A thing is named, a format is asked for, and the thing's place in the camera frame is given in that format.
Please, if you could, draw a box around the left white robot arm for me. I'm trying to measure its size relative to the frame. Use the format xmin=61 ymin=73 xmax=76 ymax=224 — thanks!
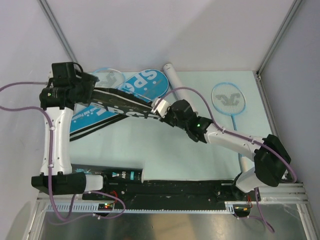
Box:
xmin=31 ymin=62 xmax=111 ymax=200

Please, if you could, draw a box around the light blue racket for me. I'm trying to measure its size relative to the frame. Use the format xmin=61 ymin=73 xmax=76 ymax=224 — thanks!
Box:
xmin=92 ymin=67 xmax=126 ymax=89
xmin=211 ymin=82 xmax=251 ymax=173

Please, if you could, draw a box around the black racket cover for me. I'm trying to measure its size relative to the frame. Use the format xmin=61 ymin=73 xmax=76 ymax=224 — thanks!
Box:
xmin=90 ymin=88 xmax=160 ymax=120

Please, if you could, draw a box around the blue racket cover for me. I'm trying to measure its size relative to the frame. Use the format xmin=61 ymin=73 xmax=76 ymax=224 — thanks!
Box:
xmin=70 ymin=68 xmax=169 ymax=141

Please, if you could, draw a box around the white shuttlecock tube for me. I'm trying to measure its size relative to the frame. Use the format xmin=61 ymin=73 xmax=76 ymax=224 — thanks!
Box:
xmin=163 ymin=63 xmax=192 ymax=104

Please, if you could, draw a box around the black shuttlecock tube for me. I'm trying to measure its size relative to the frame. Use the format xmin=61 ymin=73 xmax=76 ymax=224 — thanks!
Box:
xmin=71 ymin=164 xmax=144 ymax=183

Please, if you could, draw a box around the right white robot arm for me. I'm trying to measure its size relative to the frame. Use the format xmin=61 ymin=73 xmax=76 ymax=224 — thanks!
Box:
xmin=153 ymin=100 xmax=291 ymax=201

